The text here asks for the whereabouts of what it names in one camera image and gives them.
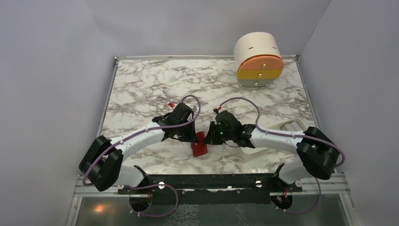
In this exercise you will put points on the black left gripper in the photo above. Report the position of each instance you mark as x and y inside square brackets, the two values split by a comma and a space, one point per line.
[191, 137]

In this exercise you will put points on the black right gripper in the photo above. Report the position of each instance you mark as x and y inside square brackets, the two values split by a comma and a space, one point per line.
[211, 138]

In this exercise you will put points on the red card holder wallet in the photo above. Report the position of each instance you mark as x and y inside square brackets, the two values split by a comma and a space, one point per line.
[198, 147]

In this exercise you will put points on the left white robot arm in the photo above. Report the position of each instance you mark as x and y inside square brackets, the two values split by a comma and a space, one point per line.
[102, 165]

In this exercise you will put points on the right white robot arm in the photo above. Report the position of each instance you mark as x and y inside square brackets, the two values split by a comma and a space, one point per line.
[317, 154]

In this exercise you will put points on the credit cards in tray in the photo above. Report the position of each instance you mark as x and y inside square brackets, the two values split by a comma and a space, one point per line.
[291, 126]

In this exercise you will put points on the white plastic tray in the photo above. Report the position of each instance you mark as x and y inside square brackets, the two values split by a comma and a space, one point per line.
[275, 138]

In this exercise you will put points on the round pastel drawer organizer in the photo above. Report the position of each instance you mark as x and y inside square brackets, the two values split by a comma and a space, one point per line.
[257, 59]

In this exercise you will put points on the black mounting rail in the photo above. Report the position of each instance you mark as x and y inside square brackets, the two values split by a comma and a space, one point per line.
[204, 189]

